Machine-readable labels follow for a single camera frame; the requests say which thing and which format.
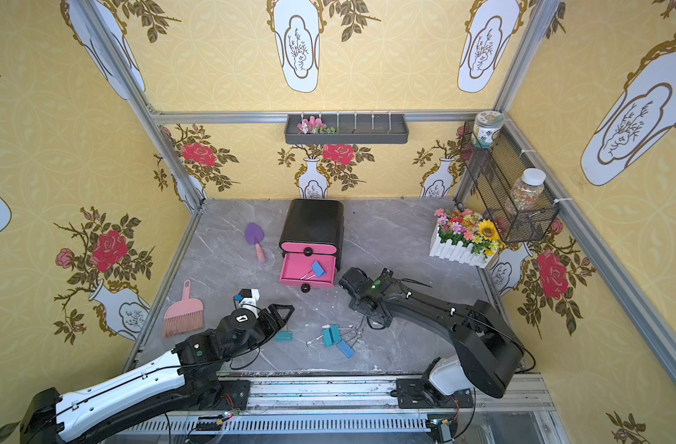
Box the black wire basket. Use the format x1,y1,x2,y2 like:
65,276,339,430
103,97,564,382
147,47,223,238
454,121,559,243

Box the pink hand broom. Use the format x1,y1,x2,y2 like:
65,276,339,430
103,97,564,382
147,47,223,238
163,279,204,338

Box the teal binder clip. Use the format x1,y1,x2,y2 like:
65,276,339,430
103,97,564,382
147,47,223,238
306,326,334,347
328,325,355,343
274,331,293,342

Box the small pink flowers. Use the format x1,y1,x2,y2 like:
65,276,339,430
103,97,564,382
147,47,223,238
297,116,337,134

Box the blue binder clip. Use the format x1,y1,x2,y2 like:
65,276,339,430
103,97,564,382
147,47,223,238
335,329,362,359
300,261,326,280

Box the grey wall shelf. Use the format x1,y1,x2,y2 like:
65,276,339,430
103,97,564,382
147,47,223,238
284,112,410,145

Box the teal binder clip middle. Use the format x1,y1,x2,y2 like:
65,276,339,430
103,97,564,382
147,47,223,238
306,326,334,347

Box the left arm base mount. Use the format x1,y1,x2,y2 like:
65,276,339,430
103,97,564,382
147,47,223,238
197,379,251,411

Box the jar with patterned lid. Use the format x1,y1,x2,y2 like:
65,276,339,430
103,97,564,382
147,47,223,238
471,110,506,148

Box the teal binder clip right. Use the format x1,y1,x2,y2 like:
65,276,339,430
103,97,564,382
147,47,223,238
328,325,355,343

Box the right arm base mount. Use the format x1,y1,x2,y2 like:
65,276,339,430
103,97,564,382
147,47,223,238
390,379,475,409

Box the black drawer cabinet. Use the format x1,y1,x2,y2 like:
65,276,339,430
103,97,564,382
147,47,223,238
279,199,345,271

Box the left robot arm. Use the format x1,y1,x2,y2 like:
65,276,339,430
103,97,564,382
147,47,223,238
20,303,294,443

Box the flower planter white fence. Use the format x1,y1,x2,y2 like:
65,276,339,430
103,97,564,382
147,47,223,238
429,208,506,268

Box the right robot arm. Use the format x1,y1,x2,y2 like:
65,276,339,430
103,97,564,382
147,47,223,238
339,268,525,401

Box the purple pink toy shovel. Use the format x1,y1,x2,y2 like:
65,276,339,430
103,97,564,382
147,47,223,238
245,222,266,264

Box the teal binder clip left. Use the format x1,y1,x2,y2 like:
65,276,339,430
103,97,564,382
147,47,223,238
274,331,293,342

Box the clear jar white lid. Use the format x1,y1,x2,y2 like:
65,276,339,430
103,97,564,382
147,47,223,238
508,168,546,214

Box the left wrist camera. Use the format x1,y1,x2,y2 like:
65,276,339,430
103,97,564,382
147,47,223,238
234,289,260,316

